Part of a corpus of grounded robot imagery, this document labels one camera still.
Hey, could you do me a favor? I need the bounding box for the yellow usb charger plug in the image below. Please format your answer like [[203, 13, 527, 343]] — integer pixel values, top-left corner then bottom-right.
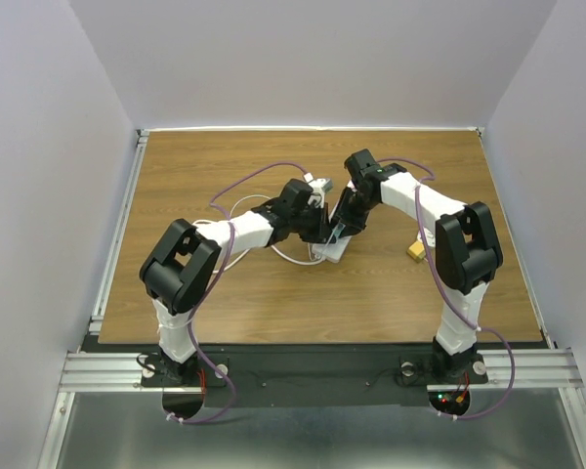
[[407, 241, 426, 262]]

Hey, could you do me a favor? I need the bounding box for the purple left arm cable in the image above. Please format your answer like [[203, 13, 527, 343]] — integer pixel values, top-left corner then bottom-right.
[[164, 161, 316, 425]]

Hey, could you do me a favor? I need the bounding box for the aluminium frame rail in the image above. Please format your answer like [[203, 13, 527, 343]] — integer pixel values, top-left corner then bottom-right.
[[40, 130, 584, 468]]

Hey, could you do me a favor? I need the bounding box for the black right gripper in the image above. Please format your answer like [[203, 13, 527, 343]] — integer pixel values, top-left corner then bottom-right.
[[329, 186, 377, 238]]

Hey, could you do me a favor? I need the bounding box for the teal charger plug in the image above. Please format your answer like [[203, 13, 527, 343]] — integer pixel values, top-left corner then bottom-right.
[[333, 223, 346, 238]]

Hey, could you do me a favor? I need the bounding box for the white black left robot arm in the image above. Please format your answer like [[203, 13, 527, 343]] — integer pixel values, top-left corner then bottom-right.
[[139, 175, 332, 385]]

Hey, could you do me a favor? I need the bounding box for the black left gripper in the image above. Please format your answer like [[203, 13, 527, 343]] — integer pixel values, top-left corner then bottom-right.
[[290, 202, 336, 245]]

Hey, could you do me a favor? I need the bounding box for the white power strip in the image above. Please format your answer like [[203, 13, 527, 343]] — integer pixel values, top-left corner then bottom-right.
[[312, 236, 352, 263]]

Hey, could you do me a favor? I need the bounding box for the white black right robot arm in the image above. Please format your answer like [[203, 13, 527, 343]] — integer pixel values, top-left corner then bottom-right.
[[330, 149, 503, 381]]

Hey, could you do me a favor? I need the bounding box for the white square charger plug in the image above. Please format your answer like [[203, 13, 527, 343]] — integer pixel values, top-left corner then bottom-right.
[[417, 229, 436, 249]]

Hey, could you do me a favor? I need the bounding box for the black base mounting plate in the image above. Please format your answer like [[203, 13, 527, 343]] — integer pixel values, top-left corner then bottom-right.
[[137, 343, 488, 412]]

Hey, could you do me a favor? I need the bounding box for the white power strip cord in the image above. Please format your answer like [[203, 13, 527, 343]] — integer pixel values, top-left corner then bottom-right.
[[194, 219, 326, 268]]

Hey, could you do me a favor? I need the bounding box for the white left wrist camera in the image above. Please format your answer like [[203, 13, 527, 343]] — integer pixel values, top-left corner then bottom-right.
[[304, 172, 333, 207]]

